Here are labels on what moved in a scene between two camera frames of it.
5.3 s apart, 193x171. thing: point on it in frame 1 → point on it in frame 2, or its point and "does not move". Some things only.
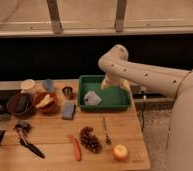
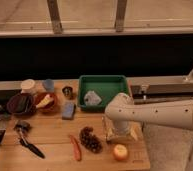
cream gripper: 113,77 → 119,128
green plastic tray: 113,98 does not move
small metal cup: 68,92 does not move
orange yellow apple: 120,152 does not move
